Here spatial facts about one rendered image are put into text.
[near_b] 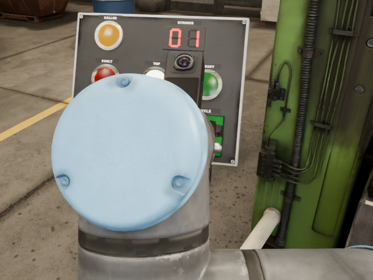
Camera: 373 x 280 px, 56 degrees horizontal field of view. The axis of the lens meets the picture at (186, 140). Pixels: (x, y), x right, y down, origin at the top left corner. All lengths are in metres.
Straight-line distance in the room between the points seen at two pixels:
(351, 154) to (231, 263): 0.70
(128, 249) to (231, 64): 0.51
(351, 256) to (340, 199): 0.72
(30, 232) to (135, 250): 1.85
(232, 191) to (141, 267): 1.95
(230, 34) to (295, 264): 0.51
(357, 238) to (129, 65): 0.56
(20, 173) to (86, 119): 2.32
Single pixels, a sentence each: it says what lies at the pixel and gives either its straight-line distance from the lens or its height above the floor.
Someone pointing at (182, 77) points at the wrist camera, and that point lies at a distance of 0.42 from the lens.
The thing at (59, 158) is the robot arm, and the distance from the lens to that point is 0.21.
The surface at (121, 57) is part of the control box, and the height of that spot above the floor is 1.13.
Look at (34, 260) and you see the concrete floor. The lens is 1.91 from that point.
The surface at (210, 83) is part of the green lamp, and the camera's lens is 0.67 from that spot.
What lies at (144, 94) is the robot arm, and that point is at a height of 1.26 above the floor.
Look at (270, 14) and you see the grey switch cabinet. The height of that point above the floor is 0.21.
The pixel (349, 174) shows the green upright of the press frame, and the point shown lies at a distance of 0.95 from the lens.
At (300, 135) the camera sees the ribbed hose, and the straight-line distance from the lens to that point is 0.90.
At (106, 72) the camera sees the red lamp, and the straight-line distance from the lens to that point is 0.72.
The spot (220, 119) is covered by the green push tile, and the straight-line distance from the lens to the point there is 0.66.
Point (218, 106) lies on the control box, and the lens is 0.67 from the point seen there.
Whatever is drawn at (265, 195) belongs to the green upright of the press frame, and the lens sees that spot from 1.07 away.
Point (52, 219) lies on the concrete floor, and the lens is 2.09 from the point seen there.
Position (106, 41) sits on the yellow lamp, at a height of 1.15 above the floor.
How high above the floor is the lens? 1.34
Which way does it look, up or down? 30 degrees down
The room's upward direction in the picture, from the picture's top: straight up
